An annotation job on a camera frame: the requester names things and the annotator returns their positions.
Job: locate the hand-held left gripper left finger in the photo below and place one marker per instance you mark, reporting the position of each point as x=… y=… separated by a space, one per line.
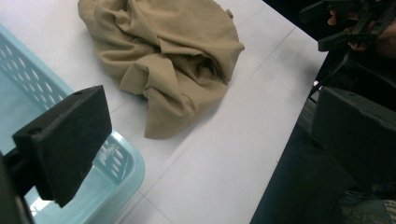
x=68 y=140

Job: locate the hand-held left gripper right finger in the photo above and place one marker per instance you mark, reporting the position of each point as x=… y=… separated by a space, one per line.
x=358 y=133

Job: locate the light blue plastic basket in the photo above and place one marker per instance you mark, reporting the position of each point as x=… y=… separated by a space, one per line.
x=18 y=102

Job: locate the tan cloth garment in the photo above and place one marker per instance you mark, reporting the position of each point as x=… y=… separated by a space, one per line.
x=174 y=59

